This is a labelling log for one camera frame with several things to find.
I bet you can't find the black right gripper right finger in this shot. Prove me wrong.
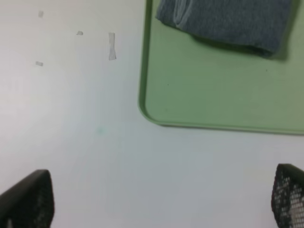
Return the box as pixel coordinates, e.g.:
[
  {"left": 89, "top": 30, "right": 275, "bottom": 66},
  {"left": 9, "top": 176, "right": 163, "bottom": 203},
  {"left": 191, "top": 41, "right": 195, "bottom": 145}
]
[{"left": 271, "top": 164, "right": 304, "bottom": 228}]

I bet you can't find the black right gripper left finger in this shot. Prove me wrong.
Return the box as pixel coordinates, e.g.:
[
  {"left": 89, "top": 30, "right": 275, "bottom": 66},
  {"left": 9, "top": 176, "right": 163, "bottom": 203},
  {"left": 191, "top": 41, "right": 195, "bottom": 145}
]
[{"left": 0, "top": 170, "right": 55, "bottom": 228}]

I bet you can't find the grey towel with orange pattern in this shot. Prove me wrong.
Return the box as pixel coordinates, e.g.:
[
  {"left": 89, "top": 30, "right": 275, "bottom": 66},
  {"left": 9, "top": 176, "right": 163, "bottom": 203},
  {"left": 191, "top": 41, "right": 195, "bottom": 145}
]
[{"left": 156, "top": 0, "right": 292, "bottom": 57}]

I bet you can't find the light green plastic tray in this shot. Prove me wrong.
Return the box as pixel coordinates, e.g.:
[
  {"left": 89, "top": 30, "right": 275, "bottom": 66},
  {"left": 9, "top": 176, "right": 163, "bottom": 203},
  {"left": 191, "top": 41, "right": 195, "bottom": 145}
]
[{"left": 138, "top": 0, "right": 304, "bottom": 135}]

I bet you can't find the clear tape strip on table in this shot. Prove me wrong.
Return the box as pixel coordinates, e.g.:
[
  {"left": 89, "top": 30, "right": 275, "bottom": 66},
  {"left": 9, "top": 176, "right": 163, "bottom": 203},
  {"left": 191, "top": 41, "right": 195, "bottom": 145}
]
[{"left": 109, "top": 32, "right": 116, "bottom": 61}]

